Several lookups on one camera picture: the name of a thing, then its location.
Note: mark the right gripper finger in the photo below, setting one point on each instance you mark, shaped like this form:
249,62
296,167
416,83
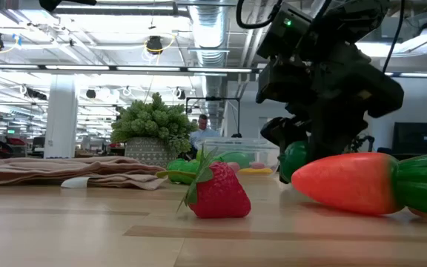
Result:
336,133
280,131

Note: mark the dark green toy pepper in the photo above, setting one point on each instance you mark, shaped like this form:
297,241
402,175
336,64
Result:
295,163

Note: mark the pink toy peach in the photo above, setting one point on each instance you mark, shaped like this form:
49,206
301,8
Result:
257,165
234,166

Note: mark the small yellow toy vegetable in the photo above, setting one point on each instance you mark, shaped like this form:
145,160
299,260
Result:
254,171

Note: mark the orange toy carrot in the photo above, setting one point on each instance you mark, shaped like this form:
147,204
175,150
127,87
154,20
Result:
347,181

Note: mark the green toy cucumber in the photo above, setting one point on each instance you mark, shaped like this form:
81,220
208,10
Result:
237,158

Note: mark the red toy strawberry with stem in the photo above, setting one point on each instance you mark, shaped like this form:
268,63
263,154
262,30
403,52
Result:
221,196

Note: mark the green toy pea pod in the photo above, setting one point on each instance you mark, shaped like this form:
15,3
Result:
184,167

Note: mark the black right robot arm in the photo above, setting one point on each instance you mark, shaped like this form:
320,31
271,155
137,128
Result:
347,22

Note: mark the clear plastic tupperware container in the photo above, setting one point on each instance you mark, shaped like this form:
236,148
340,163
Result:
217,144

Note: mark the person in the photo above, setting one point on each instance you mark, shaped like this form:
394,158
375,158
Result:
202,133

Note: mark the black cabinet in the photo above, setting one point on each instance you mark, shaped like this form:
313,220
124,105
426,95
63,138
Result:
419,141

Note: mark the artificial succulent in patterned pot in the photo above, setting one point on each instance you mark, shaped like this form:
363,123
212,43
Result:
150,122

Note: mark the folded beige cloth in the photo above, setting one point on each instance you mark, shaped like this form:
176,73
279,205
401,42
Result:
87,167

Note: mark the white pillar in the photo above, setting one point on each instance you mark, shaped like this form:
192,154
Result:
61,118

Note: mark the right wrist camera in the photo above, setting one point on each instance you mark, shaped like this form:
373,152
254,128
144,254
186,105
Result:
284,37

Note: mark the silver ventilation duct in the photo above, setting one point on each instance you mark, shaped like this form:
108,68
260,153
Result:
210,37

